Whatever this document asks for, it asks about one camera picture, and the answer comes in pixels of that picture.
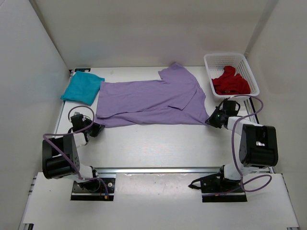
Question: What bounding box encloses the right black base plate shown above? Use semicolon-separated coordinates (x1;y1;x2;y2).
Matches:
188;172;247;203

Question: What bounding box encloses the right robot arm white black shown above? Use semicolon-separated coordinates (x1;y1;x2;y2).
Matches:
205;99;278;192

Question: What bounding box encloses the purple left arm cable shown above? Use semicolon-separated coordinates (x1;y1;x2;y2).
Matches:
43;105;108;197

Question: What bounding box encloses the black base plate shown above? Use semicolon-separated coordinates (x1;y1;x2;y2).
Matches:
188;172;247;203
71;173;116;201

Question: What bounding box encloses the teal t shirt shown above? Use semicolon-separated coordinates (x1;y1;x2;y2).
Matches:
61;71;105;105

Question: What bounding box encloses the white plastic basket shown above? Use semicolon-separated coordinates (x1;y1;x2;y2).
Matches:
203;52;260;101

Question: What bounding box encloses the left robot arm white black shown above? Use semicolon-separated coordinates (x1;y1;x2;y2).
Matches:
42;112;105;192

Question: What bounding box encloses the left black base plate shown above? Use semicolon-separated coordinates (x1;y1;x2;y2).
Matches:
71;173;116;201

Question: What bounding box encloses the lavender t shirt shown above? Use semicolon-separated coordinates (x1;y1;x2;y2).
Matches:
95;63;209;128

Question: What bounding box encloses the red t shirt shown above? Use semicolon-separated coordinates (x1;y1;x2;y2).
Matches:
212;66;251;95

